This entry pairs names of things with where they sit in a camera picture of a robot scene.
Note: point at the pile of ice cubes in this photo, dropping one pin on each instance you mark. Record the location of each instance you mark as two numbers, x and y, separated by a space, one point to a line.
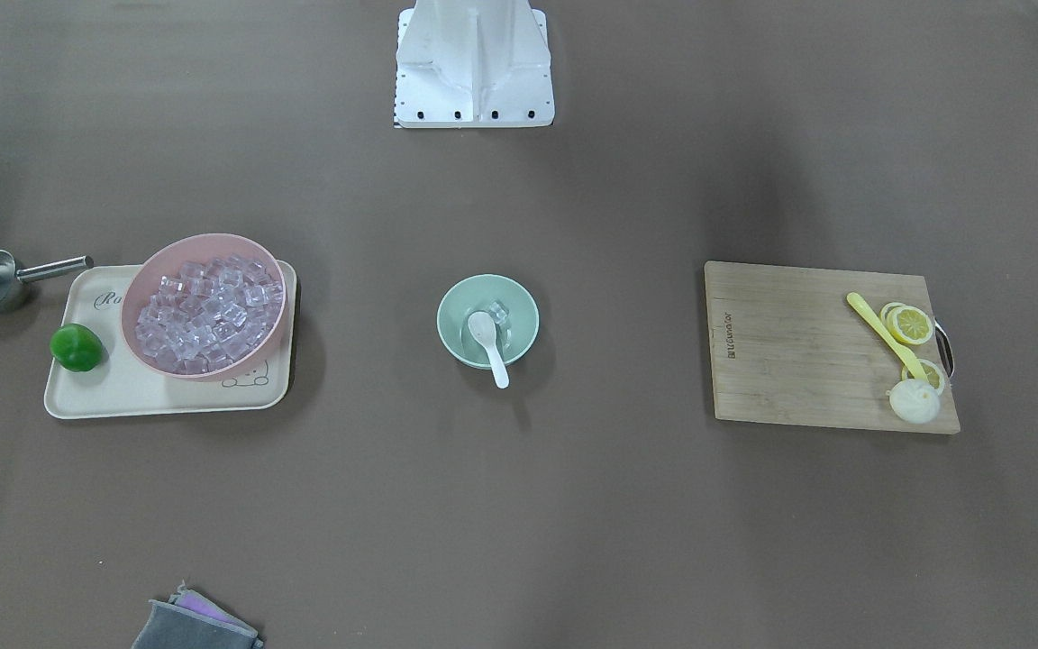
207 315

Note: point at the bottom lemon slice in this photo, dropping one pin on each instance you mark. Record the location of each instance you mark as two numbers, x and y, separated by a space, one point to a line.
885 314

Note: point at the green lime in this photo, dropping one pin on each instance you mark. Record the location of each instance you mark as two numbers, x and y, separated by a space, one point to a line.
76 348

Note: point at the beige tray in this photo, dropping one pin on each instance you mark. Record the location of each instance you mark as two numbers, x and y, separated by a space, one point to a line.
122 386

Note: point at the bamboo cutting board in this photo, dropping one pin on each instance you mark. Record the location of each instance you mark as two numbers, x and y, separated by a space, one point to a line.
786 348

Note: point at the green ceramic bowl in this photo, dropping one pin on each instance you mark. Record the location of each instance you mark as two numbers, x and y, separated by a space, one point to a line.
472 294

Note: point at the pink bowl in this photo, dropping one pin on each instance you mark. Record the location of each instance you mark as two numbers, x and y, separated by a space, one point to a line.
203 247

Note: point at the grey purple cloth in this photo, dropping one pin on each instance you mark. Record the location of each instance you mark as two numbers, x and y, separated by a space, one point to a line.
189 619

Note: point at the white ceramic spoon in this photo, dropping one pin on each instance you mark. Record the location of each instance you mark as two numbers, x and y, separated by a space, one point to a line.
483 329

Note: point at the white steamed bun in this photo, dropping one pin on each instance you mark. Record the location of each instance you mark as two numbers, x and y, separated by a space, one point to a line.
914 401

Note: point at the clear ice cube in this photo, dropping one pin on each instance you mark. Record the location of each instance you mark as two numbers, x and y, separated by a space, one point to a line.
498 312

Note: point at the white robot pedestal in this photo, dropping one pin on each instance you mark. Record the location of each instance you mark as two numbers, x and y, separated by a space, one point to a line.
473 64

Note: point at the yellow plastic knife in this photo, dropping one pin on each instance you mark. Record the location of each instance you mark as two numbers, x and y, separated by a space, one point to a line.
860 306

